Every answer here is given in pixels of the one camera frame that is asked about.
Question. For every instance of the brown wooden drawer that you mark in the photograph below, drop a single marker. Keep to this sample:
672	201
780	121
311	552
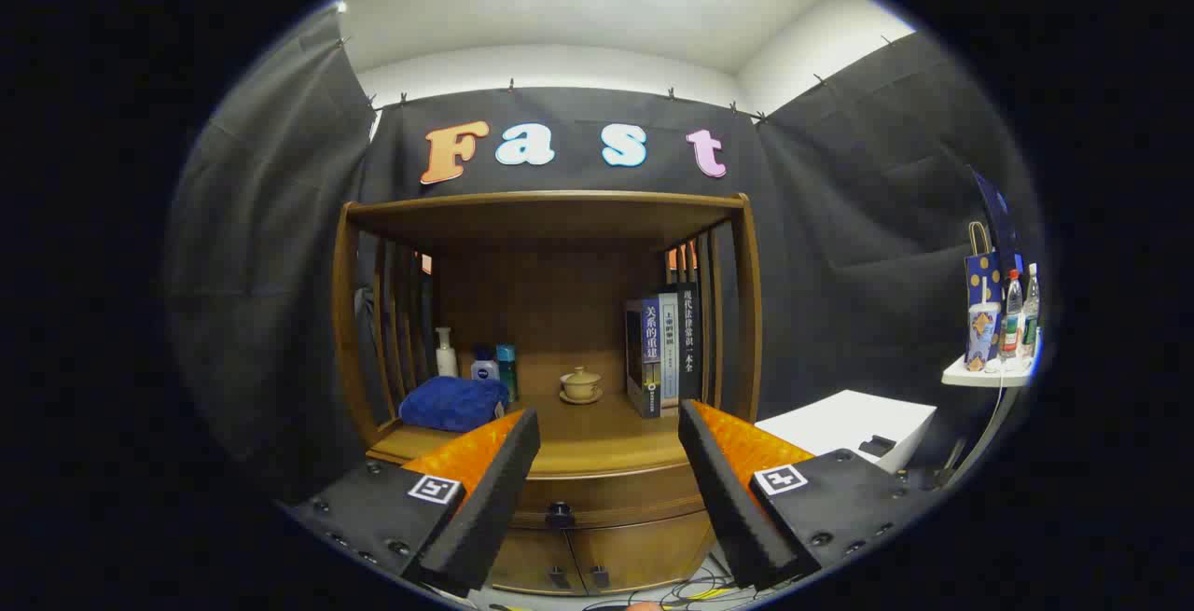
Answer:
616	494

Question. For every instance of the brown wooden cabinet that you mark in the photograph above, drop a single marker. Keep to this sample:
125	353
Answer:
550	219

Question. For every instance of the blue folded towel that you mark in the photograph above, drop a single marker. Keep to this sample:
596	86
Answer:
452	403

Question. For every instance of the book with black spine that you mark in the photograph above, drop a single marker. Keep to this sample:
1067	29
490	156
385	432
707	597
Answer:
689	340

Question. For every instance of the white lotion bottle blue cap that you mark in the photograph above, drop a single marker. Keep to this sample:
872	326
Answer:
484	368

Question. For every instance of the beige lidded teacup with saucer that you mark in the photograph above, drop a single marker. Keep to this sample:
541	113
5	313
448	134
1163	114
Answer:
580	385

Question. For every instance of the white box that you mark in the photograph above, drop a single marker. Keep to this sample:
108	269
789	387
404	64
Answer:
839	420

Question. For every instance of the blue dotted gift bag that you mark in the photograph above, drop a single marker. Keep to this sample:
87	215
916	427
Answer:
982	275

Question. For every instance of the book with blue spine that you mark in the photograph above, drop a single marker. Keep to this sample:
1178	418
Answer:
649	359

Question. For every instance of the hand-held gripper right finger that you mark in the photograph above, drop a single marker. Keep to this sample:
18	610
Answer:
723	490

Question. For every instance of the wooden countertop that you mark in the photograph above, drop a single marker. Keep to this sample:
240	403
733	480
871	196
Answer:
597	434

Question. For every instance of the white pump bottle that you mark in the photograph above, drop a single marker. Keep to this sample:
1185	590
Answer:
447	359

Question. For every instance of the book with pale spine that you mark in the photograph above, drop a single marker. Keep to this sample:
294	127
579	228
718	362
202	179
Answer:
669	350

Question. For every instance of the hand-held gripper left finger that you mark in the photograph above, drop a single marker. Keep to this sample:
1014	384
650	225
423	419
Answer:
494	490

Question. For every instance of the teal plastic bottle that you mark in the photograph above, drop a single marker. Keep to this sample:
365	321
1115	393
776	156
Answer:
507	368

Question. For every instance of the green label water bottle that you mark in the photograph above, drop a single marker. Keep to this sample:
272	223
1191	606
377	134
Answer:
1030	312

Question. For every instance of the white side table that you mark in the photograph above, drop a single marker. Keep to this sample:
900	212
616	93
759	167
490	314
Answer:
979	378

